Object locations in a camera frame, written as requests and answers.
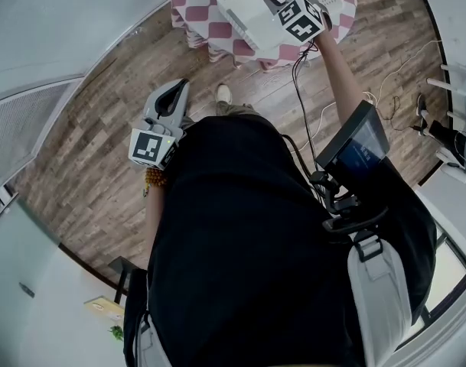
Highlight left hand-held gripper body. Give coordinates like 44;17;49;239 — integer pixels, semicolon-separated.
129;111;188;172

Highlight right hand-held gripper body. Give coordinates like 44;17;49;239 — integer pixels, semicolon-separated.
269;0;333;47

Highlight white plastic basket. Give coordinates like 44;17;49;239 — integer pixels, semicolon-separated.
210;0;343;52

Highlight person's left forearm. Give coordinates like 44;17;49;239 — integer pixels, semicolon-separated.
144;183;169;261

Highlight person's right forearm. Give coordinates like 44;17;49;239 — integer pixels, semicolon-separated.
314;28;377;129

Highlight person's white shoe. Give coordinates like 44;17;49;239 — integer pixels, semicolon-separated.
215;83;233;106

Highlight person's olive trouser leg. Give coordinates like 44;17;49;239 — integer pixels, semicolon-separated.
215;101;260;121

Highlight red white checkered tablecloth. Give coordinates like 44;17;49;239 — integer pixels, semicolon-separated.
166;0;358;72

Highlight white window blinds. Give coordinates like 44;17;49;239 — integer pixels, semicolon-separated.
0;78;84;183

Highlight black chest monitor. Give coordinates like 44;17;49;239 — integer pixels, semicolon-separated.
315;99;390;179

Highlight person's black shirt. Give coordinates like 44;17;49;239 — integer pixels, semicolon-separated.
146;115;438;367

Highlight white stool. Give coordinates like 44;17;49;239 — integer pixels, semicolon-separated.
426;61;466;129

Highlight yellow board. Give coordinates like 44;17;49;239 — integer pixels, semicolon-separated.
83;295;125;330

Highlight black framed window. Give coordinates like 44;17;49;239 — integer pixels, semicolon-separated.
419;223;466;328

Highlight wooden bead bracelet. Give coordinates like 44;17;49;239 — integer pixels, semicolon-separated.
142;166;171;199

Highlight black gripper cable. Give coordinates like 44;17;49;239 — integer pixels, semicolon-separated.
292;40;322;175

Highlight black floor cable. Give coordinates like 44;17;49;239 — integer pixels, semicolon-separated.
384;96;422;132

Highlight black and grey backpack strap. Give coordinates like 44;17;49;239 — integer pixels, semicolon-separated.
122;268;172;367

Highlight black monitor mount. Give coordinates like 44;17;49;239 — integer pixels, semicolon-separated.
308;168;389;236

